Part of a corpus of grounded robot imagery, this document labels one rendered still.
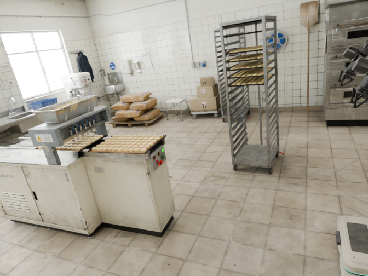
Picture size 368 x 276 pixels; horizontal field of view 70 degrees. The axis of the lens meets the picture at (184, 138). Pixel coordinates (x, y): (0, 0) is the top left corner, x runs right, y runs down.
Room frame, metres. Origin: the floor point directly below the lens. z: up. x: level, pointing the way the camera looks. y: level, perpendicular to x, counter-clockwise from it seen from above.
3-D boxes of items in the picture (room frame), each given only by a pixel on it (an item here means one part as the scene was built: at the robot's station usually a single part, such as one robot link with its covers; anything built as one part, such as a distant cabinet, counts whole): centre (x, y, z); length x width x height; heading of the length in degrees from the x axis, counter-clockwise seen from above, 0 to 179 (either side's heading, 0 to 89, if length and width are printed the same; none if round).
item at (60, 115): (2.51, 1.04, 1.25); 0.56 x 0.29 x 0.14; 155
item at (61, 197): (2.72, 1.47, 0.42); 1.28 x 0.72 x 0.84; 65
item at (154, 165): (2.14, 0.26, 0.77); 0.24 x 0.04 x 0.14; 155
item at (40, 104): (5.24, 2.61, 0.95); 0.40 x 0.30 x 0.14; 156
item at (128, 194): (2.30, 0.59, 0.45); 0.70 x 0.34 x 0.90; 65
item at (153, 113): (6.19, 0.77, 0.19); 0.72 x 0.42 x 0.15; 157
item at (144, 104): (6.17, 0.80, 0.47); 0.72 x 0.42 x 0.17; 158
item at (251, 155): (3.20, -0.93, 0.93); 0.64 x 0.51 x 1.78; 149
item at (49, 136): (2.51, 1.04, 1.01); 0.72 x 0.33 x 0.34; 155
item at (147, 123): (6.31, 1.05, 0.06); 1.20 x 0.80 x 0.11; 65
